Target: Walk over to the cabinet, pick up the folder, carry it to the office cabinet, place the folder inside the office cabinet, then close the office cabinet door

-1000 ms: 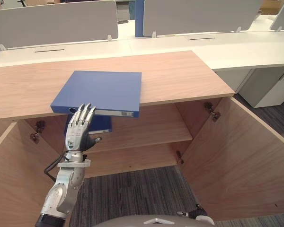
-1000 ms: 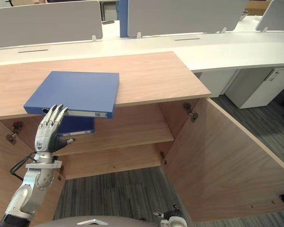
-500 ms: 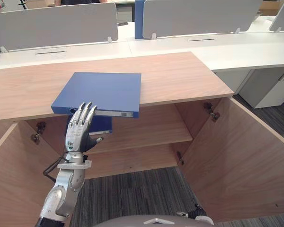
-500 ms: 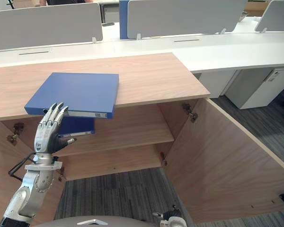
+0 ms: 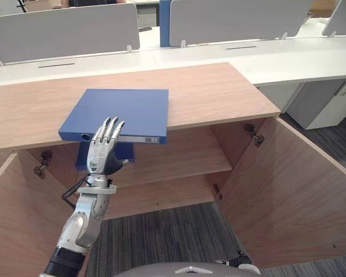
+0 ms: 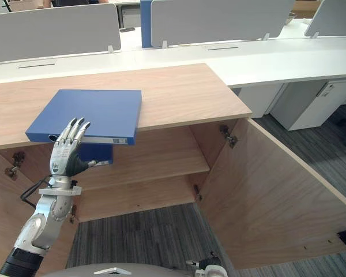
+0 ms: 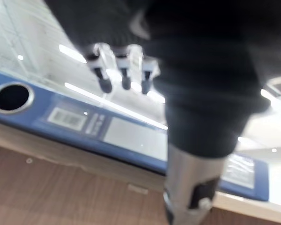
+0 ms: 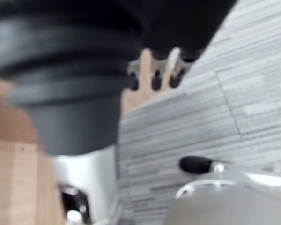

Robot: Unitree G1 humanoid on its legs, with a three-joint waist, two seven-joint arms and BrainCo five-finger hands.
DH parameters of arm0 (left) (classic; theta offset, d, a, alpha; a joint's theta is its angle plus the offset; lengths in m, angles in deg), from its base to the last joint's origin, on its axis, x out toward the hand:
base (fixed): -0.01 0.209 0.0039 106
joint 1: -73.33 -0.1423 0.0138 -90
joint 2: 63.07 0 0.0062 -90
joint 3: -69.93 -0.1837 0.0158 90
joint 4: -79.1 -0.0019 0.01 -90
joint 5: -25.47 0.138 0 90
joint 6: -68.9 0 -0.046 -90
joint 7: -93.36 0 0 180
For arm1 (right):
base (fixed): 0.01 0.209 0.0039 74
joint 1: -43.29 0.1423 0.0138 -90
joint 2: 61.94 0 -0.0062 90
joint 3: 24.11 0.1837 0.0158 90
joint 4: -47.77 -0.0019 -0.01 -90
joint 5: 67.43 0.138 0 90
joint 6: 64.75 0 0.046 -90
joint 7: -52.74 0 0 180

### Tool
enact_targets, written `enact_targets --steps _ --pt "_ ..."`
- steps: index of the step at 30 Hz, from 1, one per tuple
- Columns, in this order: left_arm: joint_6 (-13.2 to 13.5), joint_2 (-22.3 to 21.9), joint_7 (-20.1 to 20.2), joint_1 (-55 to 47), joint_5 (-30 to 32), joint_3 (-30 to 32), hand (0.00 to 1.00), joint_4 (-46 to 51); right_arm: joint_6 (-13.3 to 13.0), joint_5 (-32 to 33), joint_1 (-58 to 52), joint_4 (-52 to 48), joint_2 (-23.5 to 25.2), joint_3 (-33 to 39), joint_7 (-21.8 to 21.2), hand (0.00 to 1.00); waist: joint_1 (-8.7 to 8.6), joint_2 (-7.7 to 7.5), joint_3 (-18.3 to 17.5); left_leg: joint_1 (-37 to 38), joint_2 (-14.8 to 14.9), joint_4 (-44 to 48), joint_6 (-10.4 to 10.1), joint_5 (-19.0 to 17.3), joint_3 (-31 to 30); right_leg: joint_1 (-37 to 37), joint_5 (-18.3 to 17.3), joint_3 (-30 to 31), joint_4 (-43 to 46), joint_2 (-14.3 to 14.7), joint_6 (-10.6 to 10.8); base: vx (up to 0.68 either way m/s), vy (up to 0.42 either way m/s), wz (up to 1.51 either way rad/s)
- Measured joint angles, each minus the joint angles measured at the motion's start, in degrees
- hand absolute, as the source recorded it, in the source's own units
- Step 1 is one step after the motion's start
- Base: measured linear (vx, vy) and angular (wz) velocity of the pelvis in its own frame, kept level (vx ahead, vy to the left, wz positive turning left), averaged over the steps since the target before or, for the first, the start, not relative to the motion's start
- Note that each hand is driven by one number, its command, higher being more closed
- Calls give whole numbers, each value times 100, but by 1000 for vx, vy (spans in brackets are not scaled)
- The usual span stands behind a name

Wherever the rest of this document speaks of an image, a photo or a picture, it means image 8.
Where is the dark robot foot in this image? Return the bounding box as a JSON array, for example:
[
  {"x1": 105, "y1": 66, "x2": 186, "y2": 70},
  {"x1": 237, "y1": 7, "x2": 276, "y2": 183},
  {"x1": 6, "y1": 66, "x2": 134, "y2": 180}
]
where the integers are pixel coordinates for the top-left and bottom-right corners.
[{"x1": 179, "y1": 155, "x2": 233, "y2": 175}]

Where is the light wooden cabinet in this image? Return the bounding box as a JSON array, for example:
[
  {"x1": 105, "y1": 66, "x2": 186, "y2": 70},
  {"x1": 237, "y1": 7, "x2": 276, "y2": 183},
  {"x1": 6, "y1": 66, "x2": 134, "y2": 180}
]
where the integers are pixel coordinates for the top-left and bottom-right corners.
[{"x1": 0, "y1": 76, "x2": 66, "y2": 225}]

